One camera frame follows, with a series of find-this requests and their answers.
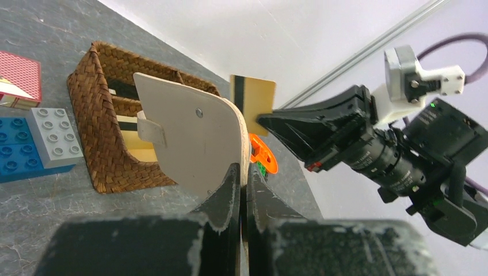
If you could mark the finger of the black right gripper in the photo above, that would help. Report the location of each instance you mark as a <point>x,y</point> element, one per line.
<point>310,132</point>

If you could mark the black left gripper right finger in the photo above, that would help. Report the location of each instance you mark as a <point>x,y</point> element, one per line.
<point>283,242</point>

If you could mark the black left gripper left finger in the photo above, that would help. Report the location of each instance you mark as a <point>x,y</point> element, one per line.
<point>204,241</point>

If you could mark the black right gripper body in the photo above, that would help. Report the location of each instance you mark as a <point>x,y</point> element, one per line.
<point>426,161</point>

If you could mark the gold magnetic stripe card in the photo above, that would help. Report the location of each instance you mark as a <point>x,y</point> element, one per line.
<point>252,96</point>

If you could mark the beige leather card holder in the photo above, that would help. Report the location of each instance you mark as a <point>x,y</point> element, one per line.
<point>196,135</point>

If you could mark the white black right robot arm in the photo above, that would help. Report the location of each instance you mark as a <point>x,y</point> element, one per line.
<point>425,161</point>

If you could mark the yellow cards in basket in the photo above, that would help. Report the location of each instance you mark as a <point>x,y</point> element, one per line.
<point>141,150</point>

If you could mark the black cards in basket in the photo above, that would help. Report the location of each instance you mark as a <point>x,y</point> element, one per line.
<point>122,89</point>

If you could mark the playing card box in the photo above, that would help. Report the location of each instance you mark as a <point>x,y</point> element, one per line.
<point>20,81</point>

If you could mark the green toy brick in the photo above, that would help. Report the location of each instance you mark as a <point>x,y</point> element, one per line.
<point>262,169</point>

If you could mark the grey toy brick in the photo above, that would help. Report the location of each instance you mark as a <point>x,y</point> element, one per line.
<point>54,137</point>

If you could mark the brown woven divided basket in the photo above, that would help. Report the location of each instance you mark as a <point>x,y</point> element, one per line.
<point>111,167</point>

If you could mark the blue toy brick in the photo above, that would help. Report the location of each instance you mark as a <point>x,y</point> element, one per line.
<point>19,156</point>

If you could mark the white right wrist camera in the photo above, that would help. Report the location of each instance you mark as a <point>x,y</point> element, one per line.
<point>407,85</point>

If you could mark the aluminium frame rail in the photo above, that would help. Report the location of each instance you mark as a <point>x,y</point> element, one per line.
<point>365,52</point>

